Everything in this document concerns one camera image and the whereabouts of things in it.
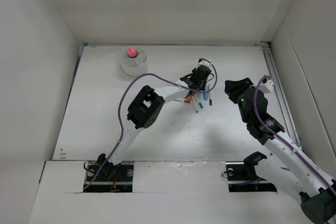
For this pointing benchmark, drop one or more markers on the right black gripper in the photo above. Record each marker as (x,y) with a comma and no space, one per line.
(237,86)

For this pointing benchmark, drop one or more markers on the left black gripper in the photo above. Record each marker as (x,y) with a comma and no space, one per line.
(202,88)

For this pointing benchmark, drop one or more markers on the pink capped glue bottle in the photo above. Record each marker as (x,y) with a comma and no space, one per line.
(132,52)

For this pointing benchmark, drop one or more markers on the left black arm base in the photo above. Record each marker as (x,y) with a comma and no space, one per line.
(111,179)

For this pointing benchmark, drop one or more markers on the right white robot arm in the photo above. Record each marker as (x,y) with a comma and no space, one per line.
(287,166)

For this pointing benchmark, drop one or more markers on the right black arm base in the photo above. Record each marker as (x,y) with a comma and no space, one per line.
(242,177)

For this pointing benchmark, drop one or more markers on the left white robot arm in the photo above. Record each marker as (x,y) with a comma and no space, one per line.
(146,107)

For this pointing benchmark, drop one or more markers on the purple capped white marker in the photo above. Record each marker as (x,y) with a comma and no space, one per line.
(209,96)

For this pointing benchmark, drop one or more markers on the blue capped white marker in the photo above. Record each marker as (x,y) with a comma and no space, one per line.
(199,102)

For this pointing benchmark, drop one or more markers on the red capped white marker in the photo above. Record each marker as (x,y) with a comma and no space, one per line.
(182,100)

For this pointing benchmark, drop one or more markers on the pink capped white marker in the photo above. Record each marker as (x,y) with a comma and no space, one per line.
(195,105)

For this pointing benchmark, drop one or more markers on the white round divided container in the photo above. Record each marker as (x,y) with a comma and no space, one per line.
(137,66)

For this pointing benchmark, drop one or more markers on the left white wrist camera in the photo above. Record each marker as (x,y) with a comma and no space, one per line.
(204,62)

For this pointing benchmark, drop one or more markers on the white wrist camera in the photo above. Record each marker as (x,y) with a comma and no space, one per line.
(267,85)
(204,62)

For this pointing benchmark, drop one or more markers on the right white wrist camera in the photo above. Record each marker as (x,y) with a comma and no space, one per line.
(267,85)

